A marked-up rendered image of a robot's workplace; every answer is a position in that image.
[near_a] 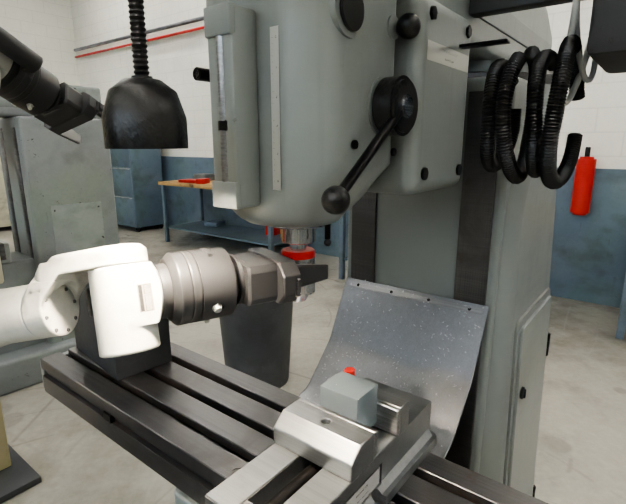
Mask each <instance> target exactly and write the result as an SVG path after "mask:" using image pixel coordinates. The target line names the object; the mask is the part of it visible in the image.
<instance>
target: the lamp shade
mask: <svg viewBox="0 0 626 504"><path fill-rule="evenodd" d="M101 117H102V127H103V137H104V147H105V149H187V148H188V132H187V118H186V115H185V113H184V110H183V107H182V105H181V102H180V99H179V97H178V94H177V92H176V91H175V90H173V89H172V88H171V87H169V86H168V85H167V84H165V83H164V82H163V81H161V80H159V79H153V77H152V76H147V75H132V76H131V78H123V79H122V80H120V81H119V82H118V83H116V84H115V85H114V86H112V87H111V88H109V89H108V91H107V95H106V99H105V104H104V108H103V112H102V116H101Z"/></svg>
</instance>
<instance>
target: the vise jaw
mask: <svg viewBox="0 0 626 504"><path fill-rule="evenodd" d="M377 438H378V431H377V430H376V429H373V428H371V427H369V426H367V425H364V424H362V423H360V422H357V421H355V420H353V419H350V418H348V417H346V416H343V415H341V414H339V413H336V412H334V411H332V410H329V409H327V408H325V407H323V406H320V405H318V404H316V403H313V402H311V401H309V400H306V399H304V398H300V399H299V400H297V401H295V402H294V403H292V404H291V405H289V406H288V407H286V408H285V409H283V411H282V413H281V415H280V416H279V418H278V420H277V422H276V424H275V426H274V442H275V443H277V444H279V445H281V446H283V447H284V448H286V449H288V450H290V451H292V452H294V453H296V454H298V455H299V456H301V457H303V458H305V459H307V460H309V461H311V462H313V463H314V464H316V465H318V466H320V467H322V468H324V469H326V470H328V471H329V472H331V473H333V474H335V475H337V476H339V477H341V478H343V479H345V480H346V481H348V482H350V483H352V482H353V481H354V480H355V479H356V478H357V477H358V476H359V475H360V474H361V473H362V472H363V471H364V470H365V469H366V467H367V466H368V465H369V464H370V463H371V462H372V461H373V460H374V457H375V456H376V454H377Z"/></svg>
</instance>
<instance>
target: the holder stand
mask: <svg viewBox="0 0 626 504"><path fill-rule="evenodd" d="M87 288H90V287H89V282H88V284H87V285H86V287H85V288H84V289H83V291H82V293H81V294H80V297H79V318H78V322H77V324H76V326H75V328H74V331H75V339H76V347H77V348H78V349H79V350H80V351H82V352H83V353H84V354H85V355H86V356H88V357H89V358H90V359H91V360H93V361H94V362H95V363H96V364H97V365H99V366H100V367H101V368H102V369H104V370H105V371H106V372H107V373H108V374H110V375H111V376H112V377H113V378H114V379H116V380H121V379H124V378H127V377H129V376H132V375H135V374H138V373H140V372H143V371H146V370H149V369H151V368H154V367H157V366H160V365H162V364H165V363H168V362H171V360H172V358H171V345H170V332H169V320H168V319H167V318H164V319H161V320H160V322H159V323H158V329H159V335H160V342H161V344H160V346H159V347H157V348H154V349H152V350H148V351H144V352H140V353H138V354H131V355H125V356H120V357H118V358H117V357H113V358H101V357H99V351H98V344H97V337H96V330H95V323H94V316H93V317H90V315H89V314H88V306H87V299H86V294H85V293H86V289H87Z"/></svg>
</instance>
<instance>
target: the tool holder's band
mask: <svg viewBox="0 0 626 504"><path fill-rule="evenodd" d="M281 255H283V256H286V257H288V258H290V259H293V260H307V259H312V258H314V257H315V249H313V248H312V247H308V246H306V250H303V251H293V250H291V249H290V246H289V247H285V248H283V249H282V250H281Z"/></svg>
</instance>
